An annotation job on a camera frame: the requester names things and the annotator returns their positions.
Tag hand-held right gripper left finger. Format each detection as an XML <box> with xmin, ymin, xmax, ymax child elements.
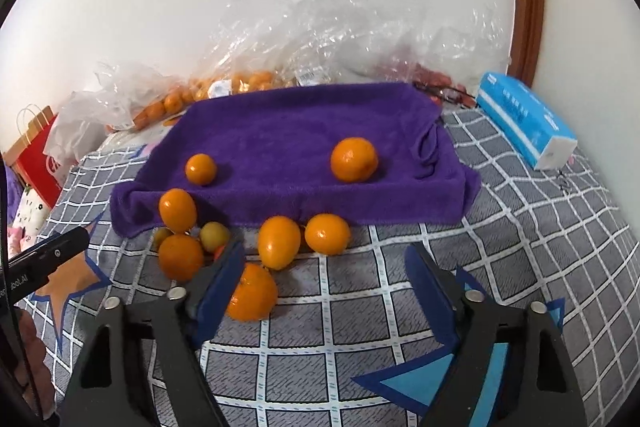
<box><xmin>60</xmin><ymin>239</ymin><xmax>246</xmax><ymax>427</ymax></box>

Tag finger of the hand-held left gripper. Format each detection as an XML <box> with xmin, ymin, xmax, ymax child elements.
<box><xmin>6</xmin><ymin>227</ymin><xmax>92</xmax><ymax>280</ymax></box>

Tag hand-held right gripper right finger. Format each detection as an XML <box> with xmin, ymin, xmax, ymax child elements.
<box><xmin>404</xmin><ymin>242</ymin><xmax>588</xmax><ymax>427</ymax></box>

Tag mandarin with dimpled peel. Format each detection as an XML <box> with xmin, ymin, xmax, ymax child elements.
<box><xmin>330</xmin><ymin>137</ymin><xmax>379</xmax><ymax>183</ymax></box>
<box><xmin>225</xmin><ymin>263</ymin><xmax>279</xmax><ymax>322</ymax></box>

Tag large round orange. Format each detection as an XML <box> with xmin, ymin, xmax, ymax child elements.
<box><xmin>158</xmin><ymin>234</ymin><xmax>205</xmax><ymax>282</ymax></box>

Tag smooth oval orange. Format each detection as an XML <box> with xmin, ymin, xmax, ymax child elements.
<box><xmin>158</xmin><ymin>188</ymin><xmax>198</xmax><ymax>233</ymax></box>
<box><xmin>304</xmin><ymin>213</ymin><xmax>352</xmax><ymax>256</ymax></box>
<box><xmin>257</xmin><ymin>216</ymin><xmax>302</xmax><ymax>271</ymax></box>

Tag small round orange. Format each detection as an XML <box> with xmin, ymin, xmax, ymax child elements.
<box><xmin>185</xmin><ymin>153</ymin><xmax>218</xmax><ymax>186</ymax></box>

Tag person's left hand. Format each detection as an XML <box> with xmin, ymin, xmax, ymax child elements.
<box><xmin>14</xmin><ymin>309</ymin><xmax>56</xmax><ymax>417</ymax></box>

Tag white patterned plush toy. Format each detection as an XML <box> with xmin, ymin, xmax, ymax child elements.
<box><xmin>5</xmin><ymin>167</ymin><xmax>53</xmax><ymax>253</ymax></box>

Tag red paper bag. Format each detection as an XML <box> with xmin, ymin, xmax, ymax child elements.
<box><xmin>4</xmin><ymin>104</ymin><xmax>78</xmax><ymax>210</ymax></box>

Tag grey checked bed sheet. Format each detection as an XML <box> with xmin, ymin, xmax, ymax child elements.
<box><xmin>0</xmin><ymin>107</ymin><xmax>633</xmax><ymax>427</ymax></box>

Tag white plastic bag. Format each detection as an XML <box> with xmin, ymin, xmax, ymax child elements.
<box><xmin>44</xmin><ymin>89</ymin><xmax>108</xmax><ymax>168</ymax></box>

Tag purple towel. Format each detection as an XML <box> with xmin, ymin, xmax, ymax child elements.
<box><xmin>109</xmin><ymin>82</ymin><xmax>483</xmax><ymax>238</ymax></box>

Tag plastic bag of mandarins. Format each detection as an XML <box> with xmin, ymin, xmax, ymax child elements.
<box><xmin>95</xmin><ymin>62</ymin><xmax>198</xmax><ymax>132</ymax></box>

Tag blue tissue pack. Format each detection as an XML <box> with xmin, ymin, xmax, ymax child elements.
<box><xmin>475</xmin><ymin>72</ymin><xmax>578</xmax><ymax>171</ymax></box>

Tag plastic bag of small oranges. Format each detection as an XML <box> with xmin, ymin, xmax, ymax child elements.
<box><xmin>187</xmin><ymin>52</ymin><xmax>301</xmax><ymax>105</ymax></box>

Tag plastic bag of red fruit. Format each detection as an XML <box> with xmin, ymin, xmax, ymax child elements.
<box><xmin>390</xmin><ymin>57</ymin><xmax>476</xmax><ymax>108</ymax></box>

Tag crumpled clear plastic bags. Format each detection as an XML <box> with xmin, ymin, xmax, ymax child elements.
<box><xmin>200</xmin><ymin>0</ymin><xmax>513</xmax><ymax>98</ymax></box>

